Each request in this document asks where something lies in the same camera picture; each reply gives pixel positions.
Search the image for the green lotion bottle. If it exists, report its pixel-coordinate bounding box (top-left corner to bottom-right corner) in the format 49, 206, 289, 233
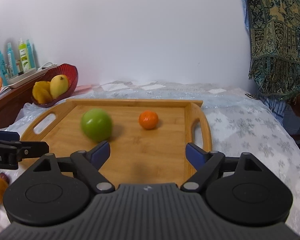
18, 39, 31, 72

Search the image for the red date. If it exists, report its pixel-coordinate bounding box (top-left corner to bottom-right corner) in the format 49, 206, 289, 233
0, 172, 10, 184

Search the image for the yellow starfruit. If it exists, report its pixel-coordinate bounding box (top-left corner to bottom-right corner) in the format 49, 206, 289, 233
32, 81, 52, 104

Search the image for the teal spray bottle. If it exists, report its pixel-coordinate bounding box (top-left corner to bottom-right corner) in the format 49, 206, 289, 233
7, 42, 18, 76
0, 50, 8, 86

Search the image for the green patterned fringed shawl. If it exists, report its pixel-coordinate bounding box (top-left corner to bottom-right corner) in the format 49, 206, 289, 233
247, 0, 300, 100

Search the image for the small mandarin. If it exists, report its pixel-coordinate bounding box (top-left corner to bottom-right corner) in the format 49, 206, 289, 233
138, 110, 159, 129

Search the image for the snowflake sheer tablecloth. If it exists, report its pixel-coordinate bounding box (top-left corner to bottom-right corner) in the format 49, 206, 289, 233
7, 80, 300, 235

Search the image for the wooden side cabinet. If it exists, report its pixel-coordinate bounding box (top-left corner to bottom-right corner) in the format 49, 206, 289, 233
0, 76, 43, 128

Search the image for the bamboo serving tray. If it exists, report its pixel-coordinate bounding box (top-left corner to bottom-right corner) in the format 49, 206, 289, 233
21, 99, 212, 186

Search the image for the white rectangular dish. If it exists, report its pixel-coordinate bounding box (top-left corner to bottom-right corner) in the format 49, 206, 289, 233
7, 69, 47, 89

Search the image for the yellow mango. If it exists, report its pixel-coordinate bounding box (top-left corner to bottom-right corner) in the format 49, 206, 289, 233
50, 75, 69, 99

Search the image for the red glass fruit bowl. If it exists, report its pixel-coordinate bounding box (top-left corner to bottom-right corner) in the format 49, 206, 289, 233
32, 63, 78, 108

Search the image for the green apple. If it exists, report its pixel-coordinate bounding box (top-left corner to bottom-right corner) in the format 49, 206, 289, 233
81, 108, 113, 142

